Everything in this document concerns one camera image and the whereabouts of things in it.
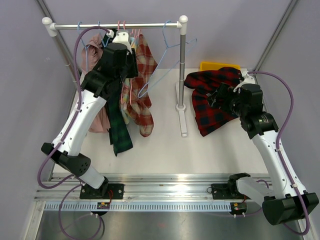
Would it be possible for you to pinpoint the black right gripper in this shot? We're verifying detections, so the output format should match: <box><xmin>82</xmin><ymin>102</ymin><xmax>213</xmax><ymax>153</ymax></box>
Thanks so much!
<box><xmin>206</xmin><ymin>82</ymin><xmax>248</xmax><ymax>118</ymax></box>

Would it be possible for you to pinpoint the red black plaid skirt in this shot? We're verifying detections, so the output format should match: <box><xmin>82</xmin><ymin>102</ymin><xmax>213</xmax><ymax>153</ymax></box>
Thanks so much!
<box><xmin>184</xmin><ymin>67</ymin><xmax>244</xmax><ymax>137</ymax></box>

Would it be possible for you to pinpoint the pink hanger with plaid skirt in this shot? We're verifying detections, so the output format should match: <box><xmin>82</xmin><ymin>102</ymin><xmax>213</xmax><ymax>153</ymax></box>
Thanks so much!
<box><xmin>120</xmin><ymin>29</ymin><xmax>141</xmax><ymax>105</ymax></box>

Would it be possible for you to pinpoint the red beige plaid skirt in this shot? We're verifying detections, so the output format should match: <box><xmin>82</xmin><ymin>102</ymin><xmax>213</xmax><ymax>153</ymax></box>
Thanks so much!
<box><xmin>128</xmin><ymin>34</ymin><xmax>158</xmax><ymax>137</ymax></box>

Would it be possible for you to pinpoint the blue wire hanger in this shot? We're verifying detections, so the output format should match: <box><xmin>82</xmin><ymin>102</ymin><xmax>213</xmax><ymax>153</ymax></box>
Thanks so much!
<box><xmin>137</xmin><ymin>20</ymin><xmax>198</xmax><ymax>99</ymax></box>

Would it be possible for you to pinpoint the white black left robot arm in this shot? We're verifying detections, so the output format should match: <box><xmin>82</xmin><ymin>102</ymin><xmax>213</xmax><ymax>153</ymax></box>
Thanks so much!
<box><xmin>41</xmin><ymin>42</ymin><xmax>138</xmax><ymax>199</ymax></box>

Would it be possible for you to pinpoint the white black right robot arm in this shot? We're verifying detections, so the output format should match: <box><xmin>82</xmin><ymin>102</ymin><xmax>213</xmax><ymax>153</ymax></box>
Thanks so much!
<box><xmin>207</xmin><ymin>83</ymin><xmax>319</xmax><ymax>226</ymax></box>

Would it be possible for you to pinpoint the pink pleated skirt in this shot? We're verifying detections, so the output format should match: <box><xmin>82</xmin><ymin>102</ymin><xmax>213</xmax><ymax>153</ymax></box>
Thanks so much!
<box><xmin>81</xmin><ymin>34</ymin><xmax>111</xmax><ymax>133</ymax></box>

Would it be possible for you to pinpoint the blue hanger with pink skirt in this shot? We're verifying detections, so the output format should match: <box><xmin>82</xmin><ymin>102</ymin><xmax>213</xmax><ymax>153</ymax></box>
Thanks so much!
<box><xmin>77</xmin><ymin>21</ymin><xmax>89</xmax><ymax>73</ymax></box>

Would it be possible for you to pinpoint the dark green plaid skirt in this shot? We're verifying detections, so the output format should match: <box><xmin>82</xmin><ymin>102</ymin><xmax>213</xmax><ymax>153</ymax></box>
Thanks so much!
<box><xmin>102</xmin><ymin>72</ymin><xmax>133</xmax><ymax>156</ymax></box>

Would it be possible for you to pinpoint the pastel tie-dye garment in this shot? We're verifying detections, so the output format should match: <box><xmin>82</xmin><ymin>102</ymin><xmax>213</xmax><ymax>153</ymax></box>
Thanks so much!
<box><xmin>119</xmin><ymin>77</ymin><xmax>137</xmax><ymax>125</ymax></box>

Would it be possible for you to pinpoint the yellow plastic tray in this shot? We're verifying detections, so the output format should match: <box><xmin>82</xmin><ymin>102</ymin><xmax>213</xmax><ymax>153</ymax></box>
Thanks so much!
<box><xmin>199</xmin><ymin>61</ymin><xmax>241</xmax><ymax>71</ymax></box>

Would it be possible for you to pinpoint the silver white clothes rack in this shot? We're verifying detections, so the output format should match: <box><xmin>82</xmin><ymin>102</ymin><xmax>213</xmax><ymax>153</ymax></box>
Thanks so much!
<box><xmin>42</xmin><ymin>15</ymin><xmax>188</xmax><ymax>137</ymax></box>

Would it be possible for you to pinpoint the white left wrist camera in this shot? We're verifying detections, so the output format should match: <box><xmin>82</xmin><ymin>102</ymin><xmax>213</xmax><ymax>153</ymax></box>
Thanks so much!
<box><xmin>101</xmin><ymin>28</ymin><xmax>132</xmax><ymax>53</ymax></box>

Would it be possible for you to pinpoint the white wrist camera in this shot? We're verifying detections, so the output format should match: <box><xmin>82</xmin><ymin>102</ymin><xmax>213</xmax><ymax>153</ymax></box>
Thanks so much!
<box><xmin>233</xmin><ymin>68</ymin><xmax>256</xmax><ymax>93</ymax></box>
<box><xmin>101</xmin><ymin>28</ymin><xmax>132</xmax><ymax>53</ymax></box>

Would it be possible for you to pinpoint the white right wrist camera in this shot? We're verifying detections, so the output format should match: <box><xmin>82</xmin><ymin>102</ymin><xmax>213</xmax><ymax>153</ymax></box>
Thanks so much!
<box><xmin>233</xmin><ymin>68</ymin><xmax>256</xmax><ymax>93</ymax></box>

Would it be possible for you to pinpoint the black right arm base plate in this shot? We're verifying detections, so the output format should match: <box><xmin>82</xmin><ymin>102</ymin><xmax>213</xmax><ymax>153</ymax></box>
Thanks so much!
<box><xmin>206</xmin><ymin>183</ymin><xmax>243</xmax><ymax>200</ymax></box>

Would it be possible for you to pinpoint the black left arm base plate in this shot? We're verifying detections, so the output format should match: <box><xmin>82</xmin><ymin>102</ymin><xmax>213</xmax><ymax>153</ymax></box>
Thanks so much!
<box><xmin>79</xmin><ymin>183</ymin><xmax>125</xmax><ymax>200</ymax></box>

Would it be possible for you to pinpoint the white slotted cable duct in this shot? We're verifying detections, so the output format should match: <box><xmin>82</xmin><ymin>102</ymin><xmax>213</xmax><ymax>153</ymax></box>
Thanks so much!
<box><xmin>44</xmin><ymin>201</ymin><xmax>231</xmax><ymax>212</ymax></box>

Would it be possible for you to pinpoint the aluminium mounting rail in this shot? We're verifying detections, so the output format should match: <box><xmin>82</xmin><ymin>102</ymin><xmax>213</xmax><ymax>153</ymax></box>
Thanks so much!
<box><xmin>34</xmin><ymin>173</ymin><xmax>230</xmax><ymax>202</ymax></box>

